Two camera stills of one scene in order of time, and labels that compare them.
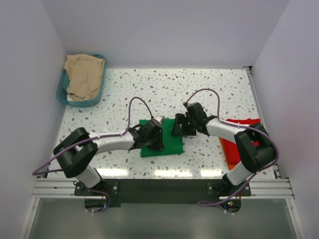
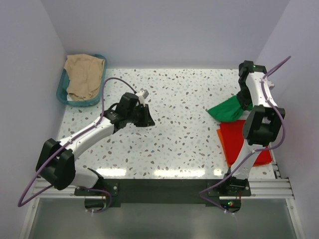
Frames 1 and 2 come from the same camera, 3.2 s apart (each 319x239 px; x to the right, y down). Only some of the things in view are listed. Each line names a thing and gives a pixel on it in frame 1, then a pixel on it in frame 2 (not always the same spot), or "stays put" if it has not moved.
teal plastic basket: x=62 y=95 stays put
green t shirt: x=172 y=144 -> x=229 y=110
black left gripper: x=159 y=145 -> x=147 y=121
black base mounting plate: x=137 y=193 stays put
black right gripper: x=180 y=119 -> x=244 y=102
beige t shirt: x=85 y=73 stays put
